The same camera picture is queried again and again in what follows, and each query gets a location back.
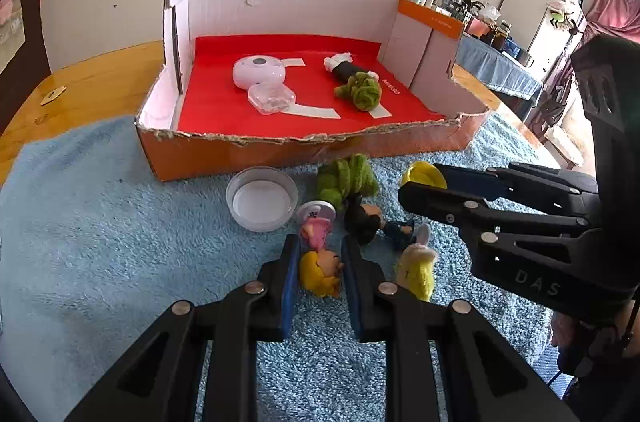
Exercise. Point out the dark blue toy figurine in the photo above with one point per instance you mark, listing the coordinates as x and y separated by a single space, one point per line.
400 232

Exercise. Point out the dark brown door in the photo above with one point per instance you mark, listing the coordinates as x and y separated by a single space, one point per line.
20 92

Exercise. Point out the white stool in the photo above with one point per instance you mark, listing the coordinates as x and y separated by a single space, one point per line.
565 147

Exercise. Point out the yellow plush toy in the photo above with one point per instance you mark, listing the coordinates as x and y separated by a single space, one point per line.
415 269

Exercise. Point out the yellow plastic cap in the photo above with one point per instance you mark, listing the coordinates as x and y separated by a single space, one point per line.
422 174

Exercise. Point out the hanging paper note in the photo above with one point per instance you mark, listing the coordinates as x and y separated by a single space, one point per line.
11 42

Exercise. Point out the pink curtain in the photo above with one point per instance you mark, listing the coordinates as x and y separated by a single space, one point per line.
615 2

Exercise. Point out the green hanging toy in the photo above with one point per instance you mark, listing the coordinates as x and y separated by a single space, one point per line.
562 18

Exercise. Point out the pink figurine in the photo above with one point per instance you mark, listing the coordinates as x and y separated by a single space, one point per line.
317 229

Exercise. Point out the white cabinet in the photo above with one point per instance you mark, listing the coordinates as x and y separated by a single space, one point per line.
535 2

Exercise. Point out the yellow-haired toy figurine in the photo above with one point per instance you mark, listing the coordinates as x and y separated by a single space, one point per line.
320 272

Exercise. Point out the green fuzzy scrunchie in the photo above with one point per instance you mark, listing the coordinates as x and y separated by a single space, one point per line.
357 91
345 179

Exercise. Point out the black-haired toy figurine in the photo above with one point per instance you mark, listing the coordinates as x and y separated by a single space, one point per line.
362 219

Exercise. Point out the orange cardboard box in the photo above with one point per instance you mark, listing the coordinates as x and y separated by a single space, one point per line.
225 157

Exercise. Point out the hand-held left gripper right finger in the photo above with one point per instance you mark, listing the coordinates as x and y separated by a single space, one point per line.
352 297

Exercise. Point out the row of cosmetic bottles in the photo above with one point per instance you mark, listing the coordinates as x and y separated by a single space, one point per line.
470 22

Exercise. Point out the light blue fluffy blanket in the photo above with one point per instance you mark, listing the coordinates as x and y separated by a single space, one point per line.
125 252

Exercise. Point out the black and white fabric roll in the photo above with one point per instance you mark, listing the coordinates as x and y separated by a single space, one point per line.
345 70

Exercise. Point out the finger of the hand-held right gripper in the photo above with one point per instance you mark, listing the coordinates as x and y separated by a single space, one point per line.
525 267
470 182

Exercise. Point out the clear square plastic box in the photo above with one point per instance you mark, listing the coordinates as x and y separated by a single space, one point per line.
272 100

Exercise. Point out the blue cloth covered side table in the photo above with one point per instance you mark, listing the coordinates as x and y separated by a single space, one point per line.
495 72

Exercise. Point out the round clear plastic dish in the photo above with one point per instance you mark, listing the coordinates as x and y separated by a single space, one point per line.
260 202

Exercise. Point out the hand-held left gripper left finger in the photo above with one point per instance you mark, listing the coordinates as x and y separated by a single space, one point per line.
287 292

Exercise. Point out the pink rounded electronic device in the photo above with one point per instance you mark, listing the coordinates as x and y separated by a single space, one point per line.
257 75

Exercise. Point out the small table sticker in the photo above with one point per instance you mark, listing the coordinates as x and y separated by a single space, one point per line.
52 96

